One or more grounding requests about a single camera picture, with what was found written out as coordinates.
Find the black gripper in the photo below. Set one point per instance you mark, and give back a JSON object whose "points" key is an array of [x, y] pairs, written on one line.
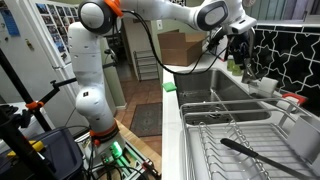
{"points": [[241, 48]]}

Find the green sponge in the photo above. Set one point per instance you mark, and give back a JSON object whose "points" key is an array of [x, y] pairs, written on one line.
{"points": [[169, 87]]}

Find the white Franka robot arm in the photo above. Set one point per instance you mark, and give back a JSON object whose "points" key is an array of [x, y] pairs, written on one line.
{"points": [[90, 83]]}

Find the stainless steel sink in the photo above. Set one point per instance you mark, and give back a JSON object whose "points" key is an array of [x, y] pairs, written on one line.
{"points": [[196, 85]]}

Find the short green soap bottle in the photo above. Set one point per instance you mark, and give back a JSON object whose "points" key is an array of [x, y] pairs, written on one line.
{"points": [[229, 65]]}

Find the tall green soap bottle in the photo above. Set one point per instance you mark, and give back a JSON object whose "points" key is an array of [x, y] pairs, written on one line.
{"points": [[237, 70]]}

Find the steel gooseneck faucet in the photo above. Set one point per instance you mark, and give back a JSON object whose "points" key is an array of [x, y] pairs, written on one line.
{"points": [[248, 75]]}

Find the kitchen window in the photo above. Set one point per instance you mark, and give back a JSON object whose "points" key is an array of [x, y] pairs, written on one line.
{"points": [[283, 10]]}

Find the brown cardboard box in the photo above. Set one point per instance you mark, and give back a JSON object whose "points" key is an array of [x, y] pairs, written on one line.
{"points": [[180, 50]]}

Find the metal shoe rack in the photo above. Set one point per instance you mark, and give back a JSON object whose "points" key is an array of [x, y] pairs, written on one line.
{"points": [[146, 65]]}

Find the white utensil caddy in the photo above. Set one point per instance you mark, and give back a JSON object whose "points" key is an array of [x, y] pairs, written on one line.
{"points": [[305, 136]]}

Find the dark door mat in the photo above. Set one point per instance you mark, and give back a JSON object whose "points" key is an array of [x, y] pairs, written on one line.
{"points": [[146, 120]]}

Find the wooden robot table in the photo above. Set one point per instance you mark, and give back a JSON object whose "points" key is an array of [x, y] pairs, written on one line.
{"points": [[140, 143]]}

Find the photo collage sheet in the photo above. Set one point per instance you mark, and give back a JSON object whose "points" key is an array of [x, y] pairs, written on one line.
{"points": [[55, 30]]}

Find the dark blue bin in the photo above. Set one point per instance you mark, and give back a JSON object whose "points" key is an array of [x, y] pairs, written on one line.
{"points": [[63, 153]]}

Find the white refrigerator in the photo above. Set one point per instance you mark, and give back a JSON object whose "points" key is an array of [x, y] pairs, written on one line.
{"points": [[30, 66]]}

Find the blue paper sheet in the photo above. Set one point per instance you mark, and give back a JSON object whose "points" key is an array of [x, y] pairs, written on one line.
{"points": [[10, 21]]}

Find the black patterned wall picture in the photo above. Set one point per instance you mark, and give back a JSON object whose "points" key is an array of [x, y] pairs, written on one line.
{"points": [[178, 2]]}

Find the white light switch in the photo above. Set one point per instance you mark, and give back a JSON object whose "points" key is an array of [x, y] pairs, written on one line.
{"points": [[159, 25]]}

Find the aluminium frame mount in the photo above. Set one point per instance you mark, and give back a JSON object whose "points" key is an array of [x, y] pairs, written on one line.
{"points": [[130, 165]]}

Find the black camera stand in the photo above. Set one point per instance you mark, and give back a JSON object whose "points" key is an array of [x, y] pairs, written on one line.
{"points": [[20, 90]]}

